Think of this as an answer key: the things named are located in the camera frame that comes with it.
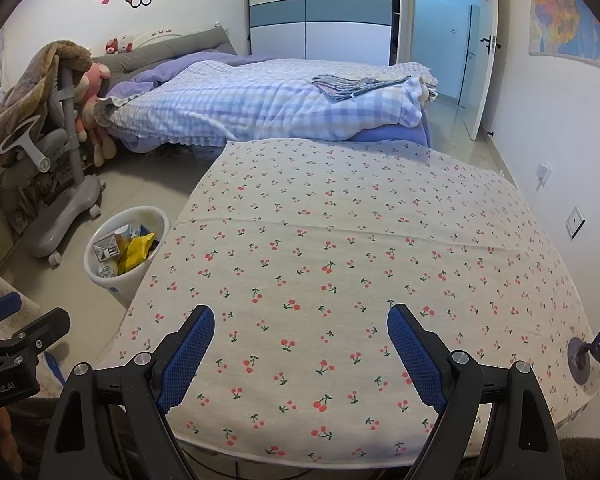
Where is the yellow foil snack wrapper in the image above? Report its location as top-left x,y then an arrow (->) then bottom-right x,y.
118,232 -> 155,275

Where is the white AD bottle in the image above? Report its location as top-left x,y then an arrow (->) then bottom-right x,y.
97,260 -> 119,278

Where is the light blue carton box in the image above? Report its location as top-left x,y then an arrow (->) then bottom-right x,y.
92,233 -> 124,262

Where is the white plastic trash bin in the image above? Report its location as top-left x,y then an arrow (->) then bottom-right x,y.
83,206 -> 171,308

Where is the blue item on floor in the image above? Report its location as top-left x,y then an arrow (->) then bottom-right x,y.
43,351 -> 66,386

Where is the grey ergonomic chair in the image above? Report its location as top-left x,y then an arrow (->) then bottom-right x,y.
0,63 -> 105,268

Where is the brown blanket on chair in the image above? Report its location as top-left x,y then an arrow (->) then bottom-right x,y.
0,40 -> 92,167

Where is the pink plush toy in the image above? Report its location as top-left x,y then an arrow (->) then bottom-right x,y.
74,62 -> 119,168

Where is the cherry print tablecloth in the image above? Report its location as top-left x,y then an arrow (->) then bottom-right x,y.
102,139 -> 597,469

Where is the grey bed headboard cushion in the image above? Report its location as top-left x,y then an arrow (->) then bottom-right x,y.
93,27 -> 236,78

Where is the small red white plush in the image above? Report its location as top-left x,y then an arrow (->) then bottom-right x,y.
105,34 -> 134,55

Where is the checkered blue quilt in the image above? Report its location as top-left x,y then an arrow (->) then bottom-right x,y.
94,51 -> 438,153

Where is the folded striped cloth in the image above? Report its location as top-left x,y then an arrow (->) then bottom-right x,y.
312,74 -> 410,102

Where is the white door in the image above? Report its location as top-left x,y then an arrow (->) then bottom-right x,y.
462,0 -> 498,141

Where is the white blue wardrobe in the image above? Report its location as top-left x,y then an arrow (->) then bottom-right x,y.
248,0 -> 399,66

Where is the phone on suction mount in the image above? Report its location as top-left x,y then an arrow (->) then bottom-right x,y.
567,331 -> 600,386

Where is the white wall switch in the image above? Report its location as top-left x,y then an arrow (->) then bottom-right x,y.
566,206 -> 585,240

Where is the white wall socket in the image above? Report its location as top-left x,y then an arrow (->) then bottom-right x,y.
536,162 -> 552,190

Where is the wall map poster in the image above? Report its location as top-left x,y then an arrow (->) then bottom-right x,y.
529,0 -> 600,68

